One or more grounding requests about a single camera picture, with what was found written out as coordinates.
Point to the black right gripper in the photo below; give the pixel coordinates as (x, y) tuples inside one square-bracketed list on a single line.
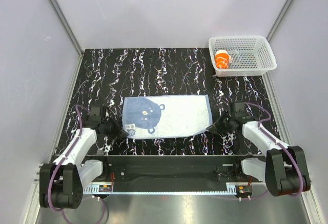
[(217, 127)]

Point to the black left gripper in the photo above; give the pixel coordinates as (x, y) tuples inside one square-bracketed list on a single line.
[(118, 133)]

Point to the light blue towel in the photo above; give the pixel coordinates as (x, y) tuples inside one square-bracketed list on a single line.
[(166, 116)]

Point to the orange and white towel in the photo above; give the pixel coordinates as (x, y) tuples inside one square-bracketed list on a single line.
[(222, 59)]

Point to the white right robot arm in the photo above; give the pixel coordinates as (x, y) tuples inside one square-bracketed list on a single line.
[(284, 170)]

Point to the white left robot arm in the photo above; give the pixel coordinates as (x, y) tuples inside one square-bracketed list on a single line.
[(62, 182)]

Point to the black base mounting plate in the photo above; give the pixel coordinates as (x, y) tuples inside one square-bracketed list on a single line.
[(129, 168)]

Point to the white plastic basket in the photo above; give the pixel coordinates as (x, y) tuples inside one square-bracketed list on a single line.
[(250, 55)]

